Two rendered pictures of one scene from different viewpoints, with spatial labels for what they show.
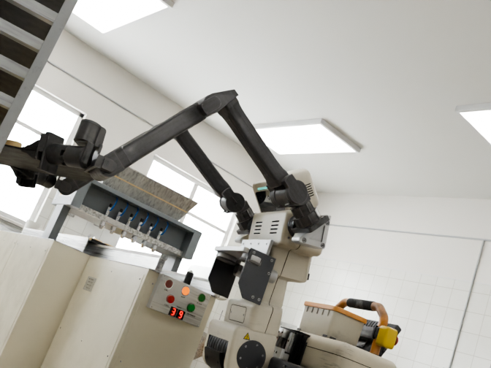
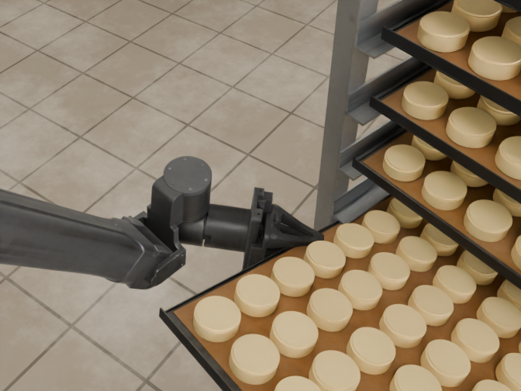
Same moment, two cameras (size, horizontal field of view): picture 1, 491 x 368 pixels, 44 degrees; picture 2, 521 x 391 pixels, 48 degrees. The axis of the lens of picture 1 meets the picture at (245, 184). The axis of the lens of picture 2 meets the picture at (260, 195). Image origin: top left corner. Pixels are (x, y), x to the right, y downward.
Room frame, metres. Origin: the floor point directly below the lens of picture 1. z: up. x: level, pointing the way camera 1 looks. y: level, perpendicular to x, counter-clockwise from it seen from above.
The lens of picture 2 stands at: (2.03, 0.36, 1.57)
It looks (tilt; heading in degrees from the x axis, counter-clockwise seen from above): 48 degrees down; 161
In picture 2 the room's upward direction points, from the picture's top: straight up
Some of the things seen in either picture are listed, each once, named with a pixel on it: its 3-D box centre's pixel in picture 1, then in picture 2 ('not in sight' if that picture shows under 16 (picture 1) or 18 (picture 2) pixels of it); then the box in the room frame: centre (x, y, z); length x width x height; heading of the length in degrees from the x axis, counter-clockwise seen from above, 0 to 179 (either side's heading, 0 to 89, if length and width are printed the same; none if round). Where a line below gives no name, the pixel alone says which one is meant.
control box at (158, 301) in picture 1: (179, 300); not in sight; (2.45, 0.08, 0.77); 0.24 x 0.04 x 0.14; 120
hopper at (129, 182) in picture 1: (139, 193); not in sight; (3.20, 0.51, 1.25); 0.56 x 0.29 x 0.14; 120
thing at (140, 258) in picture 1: (79, 246); not in sight; (3.23, 0.69, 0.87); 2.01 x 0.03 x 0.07; 30
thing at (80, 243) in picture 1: (49, 238); not in sight; (3.51, 0.93, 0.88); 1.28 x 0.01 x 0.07; 30
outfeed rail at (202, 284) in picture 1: (126, 266); not in sight; (3.37, 0.44, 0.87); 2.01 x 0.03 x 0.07; 30
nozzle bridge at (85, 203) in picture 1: (121, 234); not in sight; (3.20, 0.51, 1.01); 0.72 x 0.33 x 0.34; 120
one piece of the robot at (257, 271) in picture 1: (243, 267); not in sight; (2.08, -0.10, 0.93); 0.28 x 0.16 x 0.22; 22
